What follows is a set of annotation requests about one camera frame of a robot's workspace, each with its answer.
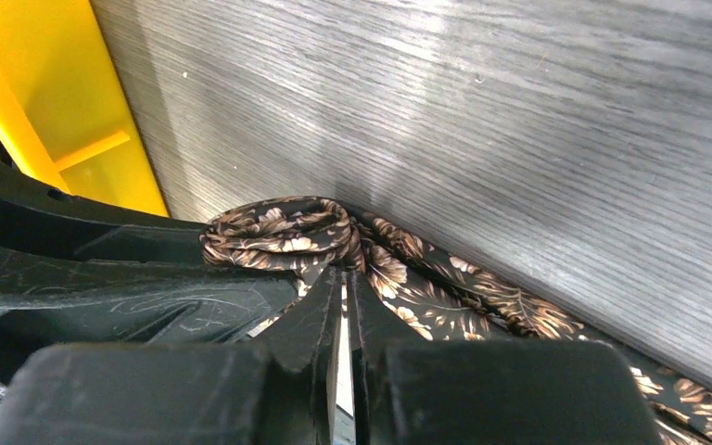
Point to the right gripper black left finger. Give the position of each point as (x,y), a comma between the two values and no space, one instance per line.
(278,388)

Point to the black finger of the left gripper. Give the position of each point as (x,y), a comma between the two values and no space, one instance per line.
(48,301)
(39,219)

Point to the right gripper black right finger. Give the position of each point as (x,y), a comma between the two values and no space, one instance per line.
(410,390)

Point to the brown floral tie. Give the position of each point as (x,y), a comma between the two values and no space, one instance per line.
(439,295)

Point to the yellow plastic bin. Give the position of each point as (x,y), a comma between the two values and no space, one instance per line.
(64,118)

